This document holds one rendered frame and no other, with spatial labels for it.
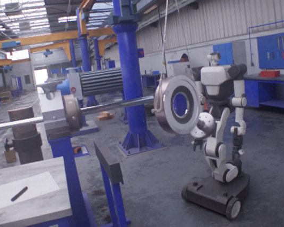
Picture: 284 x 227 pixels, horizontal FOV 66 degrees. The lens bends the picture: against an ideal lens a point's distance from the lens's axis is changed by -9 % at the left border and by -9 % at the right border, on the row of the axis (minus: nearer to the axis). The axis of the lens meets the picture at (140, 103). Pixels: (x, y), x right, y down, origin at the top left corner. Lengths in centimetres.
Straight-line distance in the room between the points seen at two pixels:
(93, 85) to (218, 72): 407
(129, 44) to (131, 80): 60
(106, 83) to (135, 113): 203
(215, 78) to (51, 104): 144
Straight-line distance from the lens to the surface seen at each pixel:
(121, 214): 182
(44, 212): 120
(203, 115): 175
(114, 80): 585
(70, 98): 222
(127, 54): 394
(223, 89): 216
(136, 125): 407
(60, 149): 204
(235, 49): 699
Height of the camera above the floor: 147
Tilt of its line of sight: 9 degrees down
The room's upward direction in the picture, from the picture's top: 7 degrees counter-clockwise
